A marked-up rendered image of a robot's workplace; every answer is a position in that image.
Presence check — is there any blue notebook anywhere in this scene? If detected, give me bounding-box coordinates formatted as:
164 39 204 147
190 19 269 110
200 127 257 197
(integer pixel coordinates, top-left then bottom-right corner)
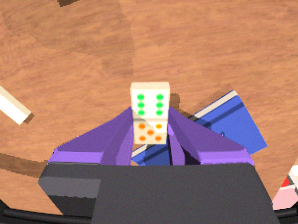
132 90 268 165

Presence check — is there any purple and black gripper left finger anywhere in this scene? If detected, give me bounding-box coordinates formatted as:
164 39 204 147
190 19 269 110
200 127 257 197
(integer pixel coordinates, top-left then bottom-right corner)
47 106 134 165

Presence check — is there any cream rectangular block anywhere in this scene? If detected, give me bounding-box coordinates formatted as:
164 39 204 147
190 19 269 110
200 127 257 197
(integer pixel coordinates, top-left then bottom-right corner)
131 82 170 144

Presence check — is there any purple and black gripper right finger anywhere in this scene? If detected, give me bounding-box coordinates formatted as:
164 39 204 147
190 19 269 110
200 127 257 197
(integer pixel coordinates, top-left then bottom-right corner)
167 106 254 166

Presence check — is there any white domino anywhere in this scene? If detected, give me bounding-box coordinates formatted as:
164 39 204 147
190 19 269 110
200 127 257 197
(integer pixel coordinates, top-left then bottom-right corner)
0 86 31 125

